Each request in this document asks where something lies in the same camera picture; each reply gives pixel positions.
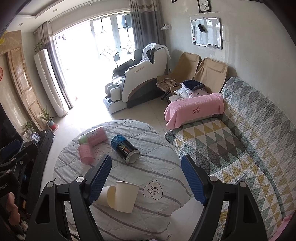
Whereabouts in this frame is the white paper cup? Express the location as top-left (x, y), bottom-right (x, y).
top-left (114, 181), bottom-right (139, 213)
top-left (95, 186), bottom-right (116, 208)

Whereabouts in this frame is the white patterned pillow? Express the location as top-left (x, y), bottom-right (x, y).
top-left (173, 83), bottom-right (208, 98)

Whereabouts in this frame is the blue black CoolTowel can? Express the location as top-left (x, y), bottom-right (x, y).
top-left (111, 135), bottom-right (140, 164)

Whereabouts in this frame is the small folding stool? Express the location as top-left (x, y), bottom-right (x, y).
top-left (156, 76), bottom-right (181, 101)

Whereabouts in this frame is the pink green towel canister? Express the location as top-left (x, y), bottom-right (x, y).
top-left (78, 126), bottom-right (107, 147)

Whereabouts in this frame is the grey window curtain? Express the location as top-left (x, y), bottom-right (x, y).
top-left (128, 0), bottom-right (165, 49)

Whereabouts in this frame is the black tv cabinet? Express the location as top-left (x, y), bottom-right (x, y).
top-left (0, 128), bottom-right (56, 209)

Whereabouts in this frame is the potted plant red pot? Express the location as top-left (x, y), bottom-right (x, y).
top-left (40, 107), bottom-right (59, 132)

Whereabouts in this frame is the person's left hand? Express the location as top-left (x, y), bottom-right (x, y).
top-left (6, 192), bottom-right (21, 226)

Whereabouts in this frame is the framed wall picture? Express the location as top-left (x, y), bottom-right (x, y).
top-left (197, 0), bottom-right (212, 13)

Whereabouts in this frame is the triangle patterned quilted sofa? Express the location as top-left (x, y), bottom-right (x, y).
top-left (165, 77), bottom-right (295, 238)

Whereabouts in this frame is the white standing air conditioner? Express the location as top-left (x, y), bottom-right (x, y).
top-left (34, 49), bottom-right (68, 118)

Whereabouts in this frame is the left tan folding chair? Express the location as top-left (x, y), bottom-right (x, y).
top-left (166, 52), bottom-right (201, 83)

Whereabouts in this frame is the striped light blue tablecloth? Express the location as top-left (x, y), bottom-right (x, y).
top-left (52, 119), bottom-right (194, 241)

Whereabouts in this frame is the white massage chair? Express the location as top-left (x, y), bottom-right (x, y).
top-left (103, 43), bottom-right (171, 114)

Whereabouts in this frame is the navy blue cushion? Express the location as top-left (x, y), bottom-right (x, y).
top-left (183, 79), bottom-right (205, 91)

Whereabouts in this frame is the white wall whiteboard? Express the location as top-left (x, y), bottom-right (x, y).
top-left (191, 18), bottom-right (222, 50)

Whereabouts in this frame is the pink towel on armrest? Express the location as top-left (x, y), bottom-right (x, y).
top-left (164, 93), bottom-right (224, 130)

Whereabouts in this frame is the left brown curtain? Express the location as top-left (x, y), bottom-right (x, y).
top-left (36, 21), bottom-right (73, 109)

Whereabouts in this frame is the small pink towel canister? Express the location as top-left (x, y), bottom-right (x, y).
top-left (78, 143), bottom-right (94, 165)

